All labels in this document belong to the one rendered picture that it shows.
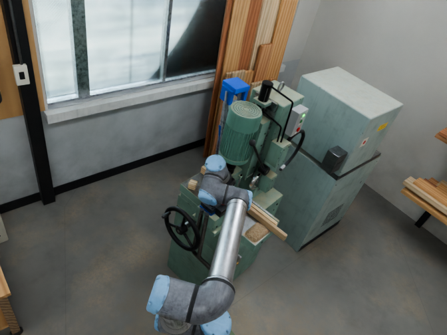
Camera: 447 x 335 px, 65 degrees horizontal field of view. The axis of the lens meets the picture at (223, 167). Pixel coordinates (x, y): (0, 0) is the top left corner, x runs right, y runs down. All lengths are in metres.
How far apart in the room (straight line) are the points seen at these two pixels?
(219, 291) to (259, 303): 1.71
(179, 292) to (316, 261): 2.24
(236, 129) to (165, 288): 0.93
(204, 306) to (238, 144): 0.95
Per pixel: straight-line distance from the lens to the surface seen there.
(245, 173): 2.11
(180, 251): 2.59
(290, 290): 3.00
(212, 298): 1.15
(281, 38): 3.75
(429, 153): 3.92
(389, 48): 3.89
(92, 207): 3.25
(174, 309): 1.14
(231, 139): 1.84
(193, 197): 2.14
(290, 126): 2.03
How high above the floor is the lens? 2.41
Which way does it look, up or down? 40 degrees down
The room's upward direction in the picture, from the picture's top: 14 degrees clockwise
